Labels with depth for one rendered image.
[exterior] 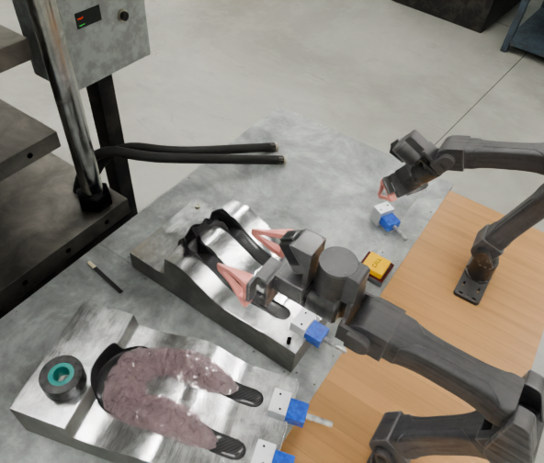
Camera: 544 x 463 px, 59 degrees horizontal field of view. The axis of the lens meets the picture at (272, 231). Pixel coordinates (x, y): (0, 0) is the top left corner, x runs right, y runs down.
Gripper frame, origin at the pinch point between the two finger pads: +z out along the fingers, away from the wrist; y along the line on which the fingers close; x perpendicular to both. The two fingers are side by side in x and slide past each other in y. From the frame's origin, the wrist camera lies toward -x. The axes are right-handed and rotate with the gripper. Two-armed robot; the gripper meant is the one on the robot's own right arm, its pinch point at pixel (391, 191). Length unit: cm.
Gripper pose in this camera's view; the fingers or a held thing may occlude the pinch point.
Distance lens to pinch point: 141.0
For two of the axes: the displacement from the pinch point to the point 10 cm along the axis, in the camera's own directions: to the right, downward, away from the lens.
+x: 3.8, 9.2, -1.1
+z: -3.2, 2.4, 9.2
